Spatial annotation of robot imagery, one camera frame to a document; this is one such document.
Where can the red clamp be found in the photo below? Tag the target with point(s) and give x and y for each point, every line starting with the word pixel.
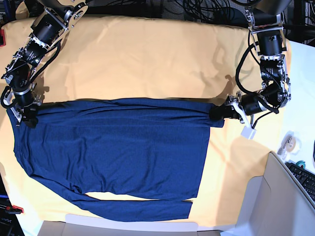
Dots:
pixel 2 38
pixel 13 210

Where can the dark blue long-sleeve shirt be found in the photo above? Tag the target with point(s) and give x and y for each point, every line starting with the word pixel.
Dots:
pixel 127 160

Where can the green tape roll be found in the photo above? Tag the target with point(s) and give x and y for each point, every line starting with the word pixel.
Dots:
pixel 301 164

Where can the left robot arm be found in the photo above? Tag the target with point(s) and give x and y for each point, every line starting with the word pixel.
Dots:
pixel 265 19

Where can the clear tape dispenser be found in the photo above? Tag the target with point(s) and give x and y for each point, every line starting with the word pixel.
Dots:
pixel 291 144

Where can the black keyboard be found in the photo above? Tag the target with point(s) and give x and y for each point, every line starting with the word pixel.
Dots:
pixel 305 178

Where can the red clamp left bottom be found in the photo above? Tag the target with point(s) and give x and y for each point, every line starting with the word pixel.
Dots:
pixel 13 210

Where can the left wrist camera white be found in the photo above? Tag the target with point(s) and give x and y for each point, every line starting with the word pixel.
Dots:
pixel 248 132

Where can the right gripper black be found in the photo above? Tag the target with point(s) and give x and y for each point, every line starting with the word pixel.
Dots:
pixel 27 114

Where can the white cardboard box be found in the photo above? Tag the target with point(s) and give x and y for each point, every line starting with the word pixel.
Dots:
pixel 274 204

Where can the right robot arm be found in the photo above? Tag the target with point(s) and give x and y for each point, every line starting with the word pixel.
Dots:
pixel 41 48

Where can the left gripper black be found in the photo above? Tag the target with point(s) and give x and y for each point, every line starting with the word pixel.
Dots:
pixel 231 109

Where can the red clamp left top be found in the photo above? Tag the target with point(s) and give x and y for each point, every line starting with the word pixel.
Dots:
pixel 2 38

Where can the yellow table cloth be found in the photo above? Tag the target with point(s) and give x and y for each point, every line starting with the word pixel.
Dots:
pixel 122 57

